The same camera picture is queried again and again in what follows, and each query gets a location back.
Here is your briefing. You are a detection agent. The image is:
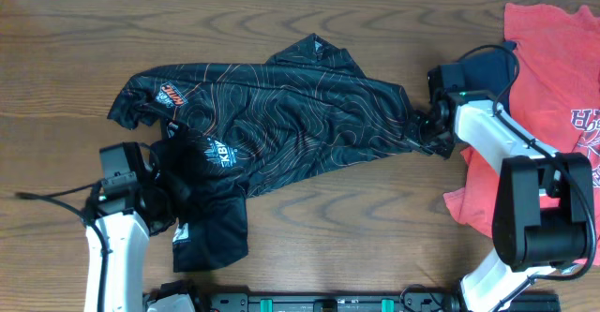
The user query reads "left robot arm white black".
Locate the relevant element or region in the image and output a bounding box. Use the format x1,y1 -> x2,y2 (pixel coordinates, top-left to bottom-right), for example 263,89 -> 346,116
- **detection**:
84,171 -> 196,312

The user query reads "black patterned sports jersey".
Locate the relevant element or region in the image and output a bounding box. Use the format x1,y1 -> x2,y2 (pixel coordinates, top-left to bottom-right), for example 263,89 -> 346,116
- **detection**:
108,35 -> 413,272

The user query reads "navy blue garment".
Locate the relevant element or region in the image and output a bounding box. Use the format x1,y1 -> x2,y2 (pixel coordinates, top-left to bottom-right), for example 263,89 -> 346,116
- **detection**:
458,41 -> 518,96

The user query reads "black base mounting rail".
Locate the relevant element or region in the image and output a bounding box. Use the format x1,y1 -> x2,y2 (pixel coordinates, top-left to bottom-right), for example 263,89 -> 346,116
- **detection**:
205,289 -> 562,312

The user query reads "red printed t-shirt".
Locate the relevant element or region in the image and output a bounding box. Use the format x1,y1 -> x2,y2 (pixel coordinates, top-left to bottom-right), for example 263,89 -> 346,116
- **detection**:
443,3 -> 599,240

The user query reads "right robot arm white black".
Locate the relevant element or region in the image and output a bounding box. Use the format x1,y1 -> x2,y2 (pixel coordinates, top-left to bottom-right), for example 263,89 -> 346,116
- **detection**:
404,91 -> 598,311

